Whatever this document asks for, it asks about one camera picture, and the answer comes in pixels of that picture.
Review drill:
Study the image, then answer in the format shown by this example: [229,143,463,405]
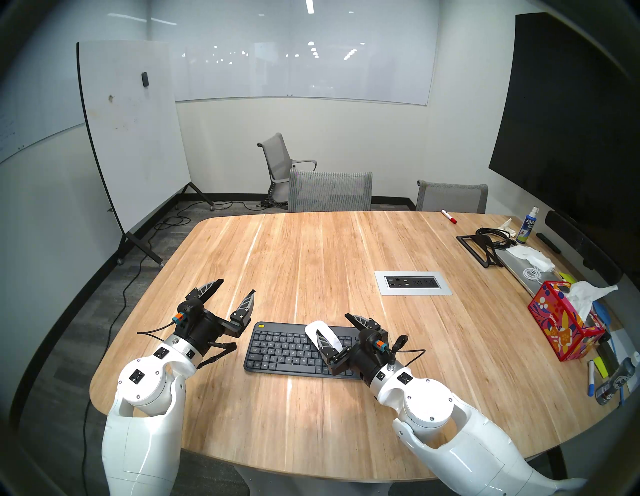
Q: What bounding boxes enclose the white paper sheet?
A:
[611,327,640,366]

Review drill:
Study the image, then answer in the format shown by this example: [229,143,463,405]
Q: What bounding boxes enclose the large glass wall whiteboard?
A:
[150,0,441,106]

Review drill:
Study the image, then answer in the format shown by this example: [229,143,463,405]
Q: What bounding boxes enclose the large black wall screen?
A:
[488,12,640,241]

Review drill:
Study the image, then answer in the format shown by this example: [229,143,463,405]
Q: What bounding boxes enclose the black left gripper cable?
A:
[136,322,177,344]

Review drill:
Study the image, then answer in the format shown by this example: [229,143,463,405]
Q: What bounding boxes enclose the dark grey wireless keyboard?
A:
[243,321,373,379]

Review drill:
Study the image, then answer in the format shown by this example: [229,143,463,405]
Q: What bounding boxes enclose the whiteboard cleaner spray bottle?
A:
[517,206,540,244]

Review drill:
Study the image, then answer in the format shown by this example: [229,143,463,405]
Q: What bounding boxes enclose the grey mesh chair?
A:
[416,180,489,214]
[288,169,373,213]

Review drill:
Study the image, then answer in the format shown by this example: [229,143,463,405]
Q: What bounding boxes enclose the white tissue sheet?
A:
[567,280,619,323]

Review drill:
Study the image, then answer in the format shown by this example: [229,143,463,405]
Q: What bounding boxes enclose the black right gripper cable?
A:
[387,335,427,368]

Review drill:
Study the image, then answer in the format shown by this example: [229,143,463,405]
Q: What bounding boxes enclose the grey black handheld device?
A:
[595,357,638,406]

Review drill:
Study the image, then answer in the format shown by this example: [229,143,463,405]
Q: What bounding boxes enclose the white computer mouse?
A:
[305,320,345,353]

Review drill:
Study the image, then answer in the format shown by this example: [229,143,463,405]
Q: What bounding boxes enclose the white power adapter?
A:
[507,244,556,272]

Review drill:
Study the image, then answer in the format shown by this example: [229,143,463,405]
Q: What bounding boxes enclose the black table leg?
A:
[547,446,568,488]

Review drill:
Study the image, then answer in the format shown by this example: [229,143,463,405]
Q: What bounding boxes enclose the silver table power outlet box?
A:
[374,270,453,296]

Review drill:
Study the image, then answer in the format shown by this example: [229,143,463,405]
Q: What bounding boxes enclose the silver closed laptop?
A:
[495,248,568,297]

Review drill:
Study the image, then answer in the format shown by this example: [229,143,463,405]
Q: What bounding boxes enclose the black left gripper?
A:
[172,279,256,355]

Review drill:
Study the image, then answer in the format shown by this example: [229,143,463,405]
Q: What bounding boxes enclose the grey office chair with armrests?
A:
[257,132,318,206]

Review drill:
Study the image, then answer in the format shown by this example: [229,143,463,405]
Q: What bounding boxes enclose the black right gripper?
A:
[316,314,396,386]

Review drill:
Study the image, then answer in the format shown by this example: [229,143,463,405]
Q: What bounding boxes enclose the coiled black cable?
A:
[475,227,517,249]

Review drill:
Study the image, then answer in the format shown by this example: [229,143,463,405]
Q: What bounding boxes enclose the side glass wall board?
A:
[0,0,151,166]

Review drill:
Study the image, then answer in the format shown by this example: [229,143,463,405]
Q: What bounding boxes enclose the mobile whiteboard on black stand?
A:
[76,40,216,266]

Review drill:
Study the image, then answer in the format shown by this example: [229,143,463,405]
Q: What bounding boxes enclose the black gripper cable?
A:
[136,322,177,344]
[387,335,427,368]

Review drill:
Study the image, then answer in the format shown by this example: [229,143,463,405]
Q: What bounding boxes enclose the colourful floral tissue box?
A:
[528,280,607,362]

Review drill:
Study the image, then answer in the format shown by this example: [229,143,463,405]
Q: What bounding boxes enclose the grey mesh chair right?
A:
[416,180,489,214]

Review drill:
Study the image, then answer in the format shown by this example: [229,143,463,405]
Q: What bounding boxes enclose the black video conference bar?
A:
[545,210,623,285]

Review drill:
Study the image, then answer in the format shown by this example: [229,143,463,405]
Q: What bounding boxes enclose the black laptop stand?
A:
[456,234,504,269]

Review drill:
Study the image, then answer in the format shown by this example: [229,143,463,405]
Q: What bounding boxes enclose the black floor cable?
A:
[81,199,276,496]

